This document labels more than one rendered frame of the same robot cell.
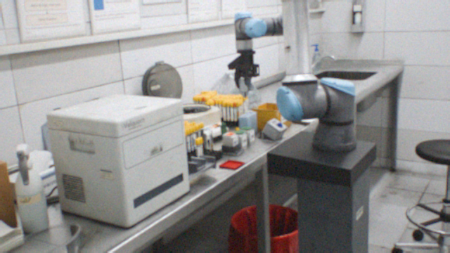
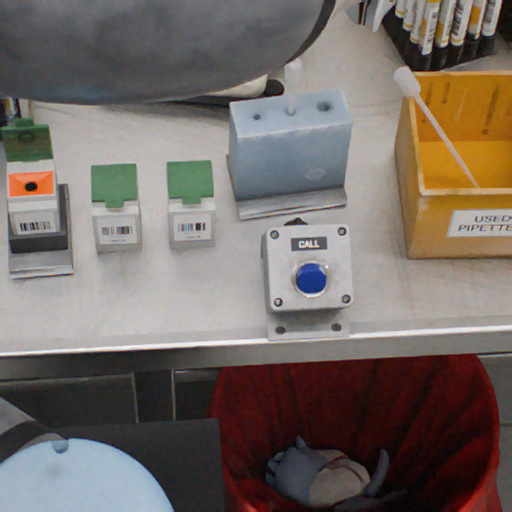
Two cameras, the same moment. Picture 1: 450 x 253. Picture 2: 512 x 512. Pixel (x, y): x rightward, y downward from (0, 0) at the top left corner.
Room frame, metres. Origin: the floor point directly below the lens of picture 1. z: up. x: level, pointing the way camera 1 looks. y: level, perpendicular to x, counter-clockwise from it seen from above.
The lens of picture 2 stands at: (1.47, -0.66, 1.86)
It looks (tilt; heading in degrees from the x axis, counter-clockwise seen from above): 56 degrees down; 51
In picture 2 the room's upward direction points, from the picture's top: 3 degrees clockwise
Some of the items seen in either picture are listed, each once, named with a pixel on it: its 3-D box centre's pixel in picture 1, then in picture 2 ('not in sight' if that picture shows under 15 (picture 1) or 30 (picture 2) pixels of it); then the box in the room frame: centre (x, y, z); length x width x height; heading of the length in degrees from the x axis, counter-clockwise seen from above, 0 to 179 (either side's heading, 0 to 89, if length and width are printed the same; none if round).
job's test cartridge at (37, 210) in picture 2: (230, 141); (35, 204); (1.75, -0.02, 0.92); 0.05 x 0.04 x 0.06; 59
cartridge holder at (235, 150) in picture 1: (230, 148); (38, 223); (1.75, -0.02, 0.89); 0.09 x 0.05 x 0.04; 59
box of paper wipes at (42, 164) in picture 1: (40, 169); not in sight; (1.51, 0.63, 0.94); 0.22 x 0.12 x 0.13; 151
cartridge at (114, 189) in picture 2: (239, 140); (116, 207); (1.81, -0.05, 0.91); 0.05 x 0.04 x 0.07; 57
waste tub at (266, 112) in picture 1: (271, 117); (480, 166); (2.09, -0.21, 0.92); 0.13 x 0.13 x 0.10; 55
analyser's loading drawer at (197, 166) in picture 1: (190, 169); not in sight; (1.47, 0.12, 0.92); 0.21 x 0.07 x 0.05; 147
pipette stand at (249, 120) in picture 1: (248, 125); (288, 149); (1.96, -0.10, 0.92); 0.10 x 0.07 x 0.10; 154
